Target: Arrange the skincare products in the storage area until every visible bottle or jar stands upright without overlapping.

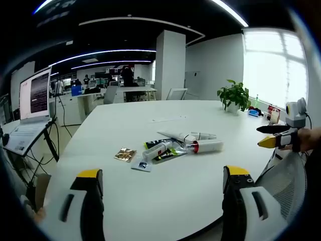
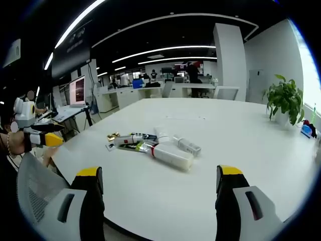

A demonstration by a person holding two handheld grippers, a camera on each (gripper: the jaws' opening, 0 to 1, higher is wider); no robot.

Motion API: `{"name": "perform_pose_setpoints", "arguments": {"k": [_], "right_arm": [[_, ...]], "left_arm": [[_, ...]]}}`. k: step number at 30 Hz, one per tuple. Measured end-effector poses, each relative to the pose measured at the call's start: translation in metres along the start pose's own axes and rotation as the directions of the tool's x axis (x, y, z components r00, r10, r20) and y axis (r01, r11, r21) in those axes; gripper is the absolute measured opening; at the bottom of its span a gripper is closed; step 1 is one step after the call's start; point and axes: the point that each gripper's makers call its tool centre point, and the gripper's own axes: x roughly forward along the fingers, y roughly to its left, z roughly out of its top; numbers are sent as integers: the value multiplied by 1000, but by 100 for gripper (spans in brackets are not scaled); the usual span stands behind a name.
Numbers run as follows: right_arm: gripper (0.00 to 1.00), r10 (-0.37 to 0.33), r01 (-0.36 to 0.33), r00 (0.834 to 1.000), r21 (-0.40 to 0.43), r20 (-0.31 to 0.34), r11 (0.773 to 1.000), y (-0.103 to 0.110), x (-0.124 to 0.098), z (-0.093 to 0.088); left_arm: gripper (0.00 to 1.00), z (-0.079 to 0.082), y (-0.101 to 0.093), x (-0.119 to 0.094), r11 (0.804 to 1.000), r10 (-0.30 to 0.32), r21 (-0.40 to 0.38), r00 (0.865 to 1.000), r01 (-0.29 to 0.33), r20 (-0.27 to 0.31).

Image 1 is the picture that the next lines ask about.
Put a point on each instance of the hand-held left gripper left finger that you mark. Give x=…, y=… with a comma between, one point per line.
x=75, y=200

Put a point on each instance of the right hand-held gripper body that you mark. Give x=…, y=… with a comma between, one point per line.
x=296, y=113

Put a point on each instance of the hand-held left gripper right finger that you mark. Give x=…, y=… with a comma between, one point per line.
x=250, y=203

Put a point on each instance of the gold skincare sachet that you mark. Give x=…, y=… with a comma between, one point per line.
x=125, y=154

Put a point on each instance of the blue white skincare sachet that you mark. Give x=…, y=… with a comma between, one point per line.
x=141, y=166

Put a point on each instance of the black green skincare sachet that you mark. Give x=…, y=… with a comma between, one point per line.
x=168, y=154
x=153, y=143

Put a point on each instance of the white skincare tube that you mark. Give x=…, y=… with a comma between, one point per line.
x=173, y=134

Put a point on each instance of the blue storage crate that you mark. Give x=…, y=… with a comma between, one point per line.
x=76, y=91

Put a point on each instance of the person's right hand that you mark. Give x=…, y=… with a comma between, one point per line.
x=307, y=139

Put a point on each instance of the red white packet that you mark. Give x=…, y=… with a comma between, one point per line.
x=274, y=114

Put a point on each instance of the blue box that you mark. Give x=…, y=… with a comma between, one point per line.
x=253, y=112

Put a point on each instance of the brown cardboard piece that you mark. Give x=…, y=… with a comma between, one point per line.
x=41, y=190

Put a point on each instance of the white mesh office chair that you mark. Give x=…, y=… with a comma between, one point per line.
x=288, y=180

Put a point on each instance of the potted green plant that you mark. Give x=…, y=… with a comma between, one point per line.
x=234, y=96

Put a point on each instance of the black laptop stand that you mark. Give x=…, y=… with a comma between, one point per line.
x=51, y=143

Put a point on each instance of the grey cabinet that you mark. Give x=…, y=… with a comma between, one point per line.
x=192, y=82

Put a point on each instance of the open white laptop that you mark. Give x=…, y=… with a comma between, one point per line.
x=35, y=100

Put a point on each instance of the grey office chair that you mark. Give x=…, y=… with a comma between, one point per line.
x=110, y=95

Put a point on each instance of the white office desk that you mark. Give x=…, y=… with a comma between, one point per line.
x=136, y=91

